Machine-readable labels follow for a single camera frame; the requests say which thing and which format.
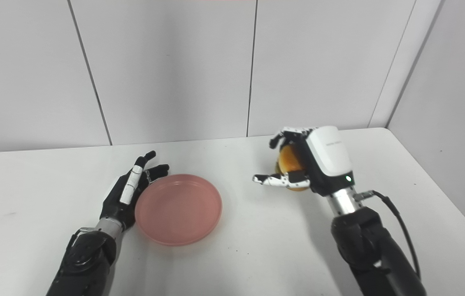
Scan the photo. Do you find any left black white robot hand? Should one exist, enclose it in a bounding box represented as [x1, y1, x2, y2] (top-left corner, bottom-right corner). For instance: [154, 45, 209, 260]
[99, 150, 170, 231]

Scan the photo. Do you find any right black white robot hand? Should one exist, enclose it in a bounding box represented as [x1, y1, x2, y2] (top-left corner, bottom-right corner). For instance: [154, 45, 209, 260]
[252, 126, 355, 197]

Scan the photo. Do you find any toy hamburger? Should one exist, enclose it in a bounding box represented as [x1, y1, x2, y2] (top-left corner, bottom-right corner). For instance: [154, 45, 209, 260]
[276, 144, 310, 192]

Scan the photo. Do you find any pink round plate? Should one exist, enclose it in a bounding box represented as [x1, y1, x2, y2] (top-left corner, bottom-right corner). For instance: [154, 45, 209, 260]
[135, 174, 223, 247]

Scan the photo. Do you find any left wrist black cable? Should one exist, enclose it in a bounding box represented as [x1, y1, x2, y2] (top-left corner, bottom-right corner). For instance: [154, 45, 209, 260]
[68, 227, 93, 251]

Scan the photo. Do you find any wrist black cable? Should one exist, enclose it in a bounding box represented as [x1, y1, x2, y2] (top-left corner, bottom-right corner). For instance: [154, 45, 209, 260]
[354, 190, 422, 280]
[68, 227, 93, 251]

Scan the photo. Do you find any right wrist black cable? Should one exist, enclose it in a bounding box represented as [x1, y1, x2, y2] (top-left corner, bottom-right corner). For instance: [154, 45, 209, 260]
[354, 190, 422, 280]

